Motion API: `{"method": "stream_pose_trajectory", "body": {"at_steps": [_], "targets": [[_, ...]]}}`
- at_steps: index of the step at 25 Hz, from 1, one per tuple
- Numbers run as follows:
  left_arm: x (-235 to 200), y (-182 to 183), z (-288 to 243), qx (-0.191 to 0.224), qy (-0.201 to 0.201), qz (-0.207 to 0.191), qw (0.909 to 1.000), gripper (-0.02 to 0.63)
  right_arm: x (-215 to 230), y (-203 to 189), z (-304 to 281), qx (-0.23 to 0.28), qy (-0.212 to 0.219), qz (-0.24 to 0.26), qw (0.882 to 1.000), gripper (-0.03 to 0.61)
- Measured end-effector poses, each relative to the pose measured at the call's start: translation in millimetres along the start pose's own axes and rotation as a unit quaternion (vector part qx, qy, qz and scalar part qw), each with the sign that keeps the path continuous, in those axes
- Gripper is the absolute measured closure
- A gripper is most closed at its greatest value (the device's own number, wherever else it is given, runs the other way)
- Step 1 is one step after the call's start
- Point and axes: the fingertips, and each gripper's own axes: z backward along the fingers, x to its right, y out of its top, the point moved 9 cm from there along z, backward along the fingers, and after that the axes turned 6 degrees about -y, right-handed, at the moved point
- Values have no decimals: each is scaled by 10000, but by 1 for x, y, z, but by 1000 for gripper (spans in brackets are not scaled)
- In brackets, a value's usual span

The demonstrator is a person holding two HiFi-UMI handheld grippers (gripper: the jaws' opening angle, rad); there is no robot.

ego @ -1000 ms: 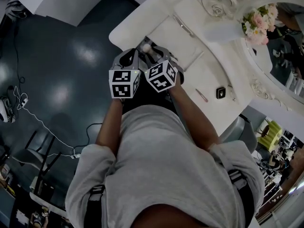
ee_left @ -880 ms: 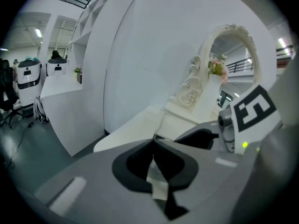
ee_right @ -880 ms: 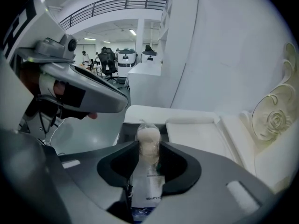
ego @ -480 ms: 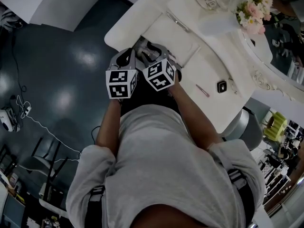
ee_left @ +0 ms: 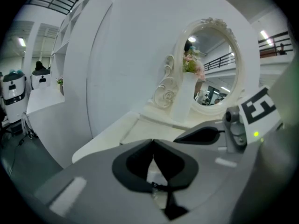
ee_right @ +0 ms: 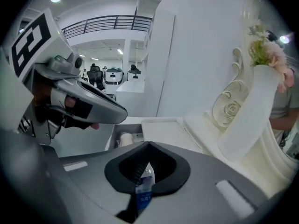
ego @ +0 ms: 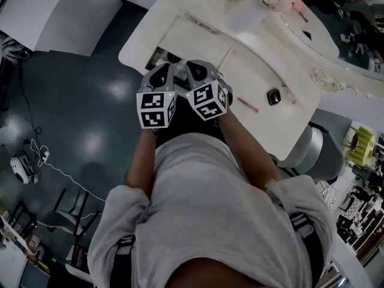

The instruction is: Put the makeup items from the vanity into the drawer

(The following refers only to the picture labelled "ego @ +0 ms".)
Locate cluttered white workbench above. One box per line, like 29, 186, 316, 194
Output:
0, 211, 52, 288

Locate grey chair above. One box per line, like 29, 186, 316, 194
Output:
278, 121, 346, 182
38, 187, 102, 267

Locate person's right forearm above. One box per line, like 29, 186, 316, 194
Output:
215, 109, 282, 192

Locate grey backpack strap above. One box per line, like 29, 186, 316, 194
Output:
115, 235, 136, 288
265, 180, 325, 288

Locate oval white ornate mirror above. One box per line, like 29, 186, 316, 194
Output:
278, 0, 384, 99

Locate white dressing table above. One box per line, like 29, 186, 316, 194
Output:
118, 0, 324, 162

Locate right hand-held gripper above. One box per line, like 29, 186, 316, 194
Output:
184, 59, 233, 122

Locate person's black shorts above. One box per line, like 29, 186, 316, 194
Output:
154, 96, 229, 147

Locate small black square compact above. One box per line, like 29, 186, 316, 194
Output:
266, 89, 281, 106

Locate person's left forearm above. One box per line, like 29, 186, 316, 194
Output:
124, 129, 159, 198

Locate white round object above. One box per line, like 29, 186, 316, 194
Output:
173, 60, 189, 82

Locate black floor cable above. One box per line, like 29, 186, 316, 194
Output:
17, 64, 43, 135

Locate white floor device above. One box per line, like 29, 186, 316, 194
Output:
10, 153, 39, 185

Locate pink makeup brush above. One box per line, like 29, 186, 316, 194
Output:
237, 97, 260, 113

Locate person's grey t-shirt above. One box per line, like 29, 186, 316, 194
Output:
86, 132, 339, 288

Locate white cable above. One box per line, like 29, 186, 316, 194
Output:
31, 138, 108, 204

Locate small white drawer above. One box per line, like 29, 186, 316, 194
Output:
145, 14, 234, 81

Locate white vase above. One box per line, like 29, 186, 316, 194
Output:
223, 0, 268, 38

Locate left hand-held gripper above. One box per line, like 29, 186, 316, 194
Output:
136, 63, 176, 133

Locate yellow-green round table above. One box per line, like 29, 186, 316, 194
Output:
346, 125, 376, 167

